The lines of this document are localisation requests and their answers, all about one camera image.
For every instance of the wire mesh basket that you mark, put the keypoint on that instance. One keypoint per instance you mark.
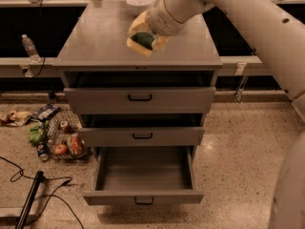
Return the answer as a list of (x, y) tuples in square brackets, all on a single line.
[(56, 136)]

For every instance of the grey metal drawer cabinet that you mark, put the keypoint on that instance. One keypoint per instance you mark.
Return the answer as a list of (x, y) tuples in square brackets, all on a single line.
[(98, 44)]

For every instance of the grey top drawer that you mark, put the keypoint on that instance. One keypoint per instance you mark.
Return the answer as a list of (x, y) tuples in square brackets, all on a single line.
[(109, 93)]

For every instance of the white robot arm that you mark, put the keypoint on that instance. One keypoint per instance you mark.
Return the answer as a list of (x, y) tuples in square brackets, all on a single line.
[(279, 41)]

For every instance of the white label box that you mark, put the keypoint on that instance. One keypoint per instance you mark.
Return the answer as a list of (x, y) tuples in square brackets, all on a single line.
[(299, 106)]

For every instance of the yellow brown snack bag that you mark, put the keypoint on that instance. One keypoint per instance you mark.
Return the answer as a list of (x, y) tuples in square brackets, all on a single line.
[(14, 118)]

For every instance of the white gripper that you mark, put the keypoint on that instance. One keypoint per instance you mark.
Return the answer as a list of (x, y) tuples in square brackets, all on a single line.
[(159, 20)]

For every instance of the blue soda can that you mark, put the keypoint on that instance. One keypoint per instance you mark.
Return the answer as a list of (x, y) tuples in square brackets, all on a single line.
[(43, 151)]

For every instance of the green chip bag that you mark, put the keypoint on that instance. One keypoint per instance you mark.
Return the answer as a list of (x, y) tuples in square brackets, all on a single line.
[(37, 132)]

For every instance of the blue white snack bag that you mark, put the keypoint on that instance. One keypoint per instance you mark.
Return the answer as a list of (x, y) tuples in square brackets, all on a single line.
[(45, 113)]

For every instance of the grey bottom drawer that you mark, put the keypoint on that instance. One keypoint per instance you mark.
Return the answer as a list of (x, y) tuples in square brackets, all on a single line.
[(143, 176)]

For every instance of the grey middle drawer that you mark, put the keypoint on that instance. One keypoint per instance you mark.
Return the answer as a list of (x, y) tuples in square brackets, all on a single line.
[(113, 130)]

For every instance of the clear plastic water bottle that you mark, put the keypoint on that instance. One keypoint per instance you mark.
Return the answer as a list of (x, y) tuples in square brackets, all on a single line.
[(30, 49)]

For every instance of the orange snack packet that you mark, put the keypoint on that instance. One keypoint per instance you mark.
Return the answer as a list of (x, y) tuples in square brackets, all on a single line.
[(75, 144)]

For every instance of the small brown can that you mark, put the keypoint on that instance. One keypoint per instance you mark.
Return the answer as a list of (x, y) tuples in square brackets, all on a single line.
[(65, 126)]

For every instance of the grey drawer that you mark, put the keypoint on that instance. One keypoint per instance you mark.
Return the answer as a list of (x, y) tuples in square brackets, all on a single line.
[(143, 176), (113, 130), (109, 93)]

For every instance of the green and yellow sponge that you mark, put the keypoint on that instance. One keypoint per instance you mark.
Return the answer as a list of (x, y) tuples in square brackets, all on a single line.
[(143, 39)]

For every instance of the red apple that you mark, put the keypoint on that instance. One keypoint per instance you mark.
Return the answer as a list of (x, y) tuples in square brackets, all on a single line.
[(60, 149)]

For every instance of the white bowl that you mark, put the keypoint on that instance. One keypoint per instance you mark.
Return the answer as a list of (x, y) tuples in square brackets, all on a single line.
[(138, 6)]

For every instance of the black pole stand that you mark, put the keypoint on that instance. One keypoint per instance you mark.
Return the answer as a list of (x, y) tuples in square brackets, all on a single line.
[(29, 200)]

